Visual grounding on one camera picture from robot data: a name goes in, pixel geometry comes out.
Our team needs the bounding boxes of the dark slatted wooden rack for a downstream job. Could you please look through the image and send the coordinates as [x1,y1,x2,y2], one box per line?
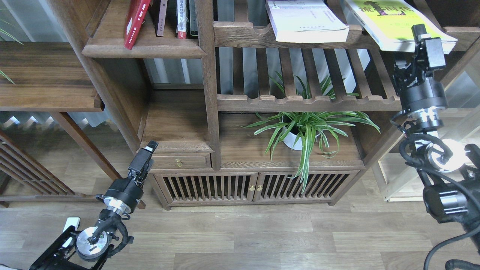
[1,132,96,209]

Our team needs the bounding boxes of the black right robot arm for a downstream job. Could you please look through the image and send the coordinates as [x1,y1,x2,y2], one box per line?
[390,24,480,270]

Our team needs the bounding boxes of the green leaves at left edge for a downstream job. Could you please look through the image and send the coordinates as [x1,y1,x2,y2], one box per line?
[0,7,23,85]

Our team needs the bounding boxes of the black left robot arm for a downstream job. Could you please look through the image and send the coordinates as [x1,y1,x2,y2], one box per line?
[30,140,158,270]

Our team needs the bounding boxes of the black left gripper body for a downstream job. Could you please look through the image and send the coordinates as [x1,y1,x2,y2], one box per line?
[96,149,154,214]

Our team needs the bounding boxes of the red paperback book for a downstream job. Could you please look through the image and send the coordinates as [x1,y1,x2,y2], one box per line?
[124,0,151,50]

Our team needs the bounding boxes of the white lavender paperback book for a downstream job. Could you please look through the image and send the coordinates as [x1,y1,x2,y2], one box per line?
[265,0,349,43]

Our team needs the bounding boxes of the dark upright book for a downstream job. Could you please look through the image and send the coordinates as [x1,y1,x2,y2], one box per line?
[188,0,198,38]

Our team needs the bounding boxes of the dark wooden bookshelf cabinet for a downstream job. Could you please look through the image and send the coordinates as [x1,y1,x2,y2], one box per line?
[48,0,480,210]

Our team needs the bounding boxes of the white plant pot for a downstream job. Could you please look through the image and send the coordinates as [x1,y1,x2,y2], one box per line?
[283,126,302,150]

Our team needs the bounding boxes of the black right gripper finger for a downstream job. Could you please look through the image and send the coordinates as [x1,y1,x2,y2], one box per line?
[412,24,432,42]

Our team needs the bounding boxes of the yellow-green cover book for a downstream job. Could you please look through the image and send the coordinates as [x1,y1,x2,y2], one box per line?
[343,0,458,54]

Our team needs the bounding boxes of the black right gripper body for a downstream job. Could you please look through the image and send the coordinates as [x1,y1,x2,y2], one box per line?
[392,34,447,115]

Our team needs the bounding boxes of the white red upright book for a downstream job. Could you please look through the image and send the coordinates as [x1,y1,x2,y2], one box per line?
[176,0,188,39]

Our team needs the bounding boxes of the green spider plant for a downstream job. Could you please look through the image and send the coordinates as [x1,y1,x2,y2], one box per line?
[242,70,380,194]

